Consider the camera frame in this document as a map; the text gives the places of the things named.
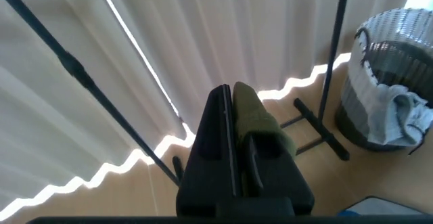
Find black clothes rack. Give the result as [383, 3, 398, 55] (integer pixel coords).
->
[0, 0, 353, 187]

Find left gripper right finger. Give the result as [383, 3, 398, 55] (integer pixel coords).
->
[240, 133, 316, 217]

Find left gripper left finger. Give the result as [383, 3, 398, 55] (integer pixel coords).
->
[175, 83, 244, 217]

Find green shirt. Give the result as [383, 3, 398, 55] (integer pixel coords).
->
[232, 81, 298, 158]

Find white laundry basket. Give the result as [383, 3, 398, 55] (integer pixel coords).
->
[334, 7, 433, 153]

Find pale grey shorts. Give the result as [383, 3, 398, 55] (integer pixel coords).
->
[367, 83, 433, 156]

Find beige curtain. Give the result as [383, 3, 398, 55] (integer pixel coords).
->
[0, 0, 417, 218]

